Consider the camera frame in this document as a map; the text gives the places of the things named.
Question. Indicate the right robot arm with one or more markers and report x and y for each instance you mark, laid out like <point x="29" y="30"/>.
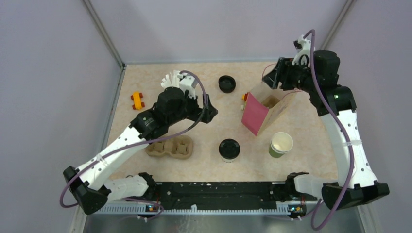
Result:
<point x="318" y="76"/>

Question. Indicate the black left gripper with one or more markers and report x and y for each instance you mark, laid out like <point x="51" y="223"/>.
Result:
<point x="197" y="110"/>

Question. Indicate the white paper coffee cup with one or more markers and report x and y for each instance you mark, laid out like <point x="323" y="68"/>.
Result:
<point x="229" y="159"/>

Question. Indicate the red green toy car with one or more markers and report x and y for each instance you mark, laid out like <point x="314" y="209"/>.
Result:
<point x="244" y="101"/>

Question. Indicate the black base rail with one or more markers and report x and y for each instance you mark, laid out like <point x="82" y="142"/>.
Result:
<point x="222" y="195"/>

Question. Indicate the white wrapped straws bundle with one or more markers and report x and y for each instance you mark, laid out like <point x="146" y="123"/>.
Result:
<point x="174" y="79"/>

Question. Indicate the beige pink cake bag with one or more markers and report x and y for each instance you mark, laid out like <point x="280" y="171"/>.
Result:
<point x="264" y="106"/>

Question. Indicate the brown cardboard cup carrier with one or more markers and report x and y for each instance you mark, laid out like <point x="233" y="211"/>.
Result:
<point x="180" y="147"/>

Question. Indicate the black coffee cup lid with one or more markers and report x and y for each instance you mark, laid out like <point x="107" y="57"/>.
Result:
<point x="229" y="147"/>

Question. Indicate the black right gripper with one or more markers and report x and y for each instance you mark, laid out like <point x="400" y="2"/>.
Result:
<point x="284" y="66"/>

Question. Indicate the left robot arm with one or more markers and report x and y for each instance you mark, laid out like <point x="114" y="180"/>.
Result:
<point x="90" y="183"/>

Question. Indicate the orange red toy car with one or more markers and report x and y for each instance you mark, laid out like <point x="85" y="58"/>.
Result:
<point x="138" y="104"/>

